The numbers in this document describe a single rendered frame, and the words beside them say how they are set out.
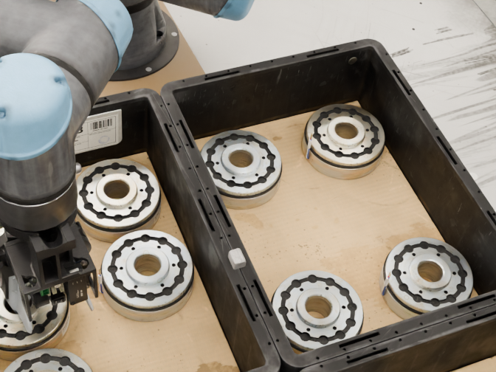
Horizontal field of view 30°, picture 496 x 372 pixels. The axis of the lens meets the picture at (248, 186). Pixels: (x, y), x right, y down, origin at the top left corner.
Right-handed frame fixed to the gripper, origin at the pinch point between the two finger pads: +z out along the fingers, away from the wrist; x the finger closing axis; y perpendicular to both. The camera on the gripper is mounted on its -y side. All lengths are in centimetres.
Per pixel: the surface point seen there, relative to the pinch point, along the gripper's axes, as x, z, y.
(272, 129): 35.1, 2.0, -13.8
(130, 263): 9.4, -1.7, 0.5
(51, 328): -1.1, -1.3, 4.5
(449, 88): 72, 15, -21
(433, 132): 47.7, -8.0, 1.2
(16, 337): -4.6, -0.9, 3.9
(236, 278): 17.2, -8.0, 10.3
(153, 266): 12.3, 0.7, 0.5
